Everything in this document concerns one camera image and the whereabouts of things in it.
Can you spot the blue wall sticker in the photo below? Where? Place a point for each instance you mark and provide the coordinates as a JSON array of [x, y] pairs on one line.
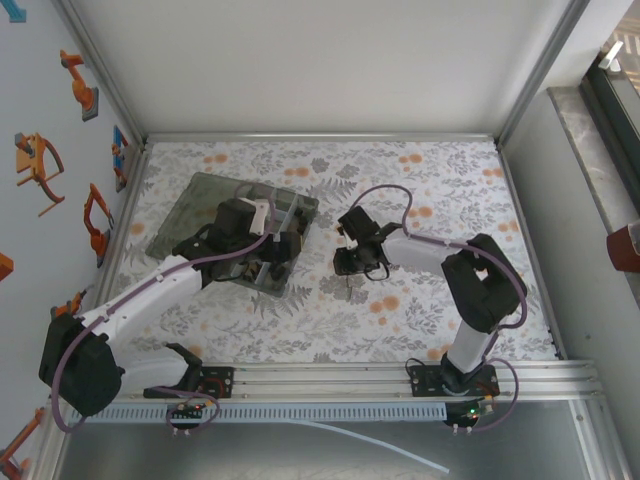
[[17, 12]]

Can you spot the small silver screw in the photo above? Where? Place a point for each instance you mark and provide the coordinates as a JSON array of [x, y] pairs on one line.
[[349, 286]]

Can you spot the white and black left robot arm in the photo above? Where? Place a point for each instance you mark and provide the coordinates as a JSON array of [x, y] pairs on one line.
[[145, 295]]

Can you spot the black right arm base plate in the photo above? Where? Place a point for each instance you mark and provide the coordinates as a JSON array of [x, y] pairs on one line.
[[420, 380]]

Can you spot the grey metal shelf panel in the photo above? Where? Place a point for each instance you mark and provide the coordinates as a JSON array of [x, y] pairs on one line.
[[250, 450]]

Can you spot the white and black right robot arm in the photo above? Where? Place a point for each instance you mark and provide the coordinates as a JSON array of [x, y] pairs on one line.
[[415, 252]]

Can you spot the aluminium side rail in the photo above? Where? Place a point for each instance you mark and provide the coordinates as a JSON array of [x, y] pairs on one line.
[[129, 200]]

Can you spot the dark window frame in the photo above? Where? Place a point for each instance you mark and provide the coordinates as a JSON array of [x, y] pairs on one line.
[[610, 110]]

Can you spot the aluminium cross rail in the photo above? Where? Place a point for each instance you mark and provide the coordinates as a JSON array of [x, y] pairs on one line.
[[320, 137]]

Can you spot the grey stone window sill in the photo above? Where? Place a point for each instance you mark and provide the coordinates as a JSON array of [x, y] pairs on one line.
[[585, 135]]

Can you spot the floral grey and orange mat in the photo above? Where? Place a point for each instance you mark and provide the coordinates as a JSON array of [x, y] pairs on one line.
[[350, 330]]

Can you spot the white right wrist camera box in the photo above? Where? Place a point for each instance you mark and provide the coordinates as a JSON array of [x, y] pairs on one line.
[[346, 247]]

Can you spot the translucent grey compartment organizer box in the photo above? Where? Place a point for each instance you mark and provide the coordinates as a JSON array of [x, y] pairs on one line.
[[200, 200]]

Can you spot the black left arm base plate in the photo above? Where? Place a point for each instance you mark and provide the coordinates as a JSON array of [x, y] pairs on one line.
[[225, 372]]

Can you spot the aluminium frame post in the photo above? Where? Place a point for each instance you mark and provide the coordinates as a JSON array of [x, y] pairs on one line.
[[102, 70], [540, 70]]

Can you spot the black socket head screw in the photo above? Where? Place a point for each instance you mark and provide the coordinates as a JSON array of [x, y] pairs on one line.
[[299, 228], [301, 218]]

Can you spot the aluminium mounting rails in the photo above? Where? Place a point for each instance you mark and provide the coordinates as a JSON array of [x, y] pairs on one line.
[[320, 382]]

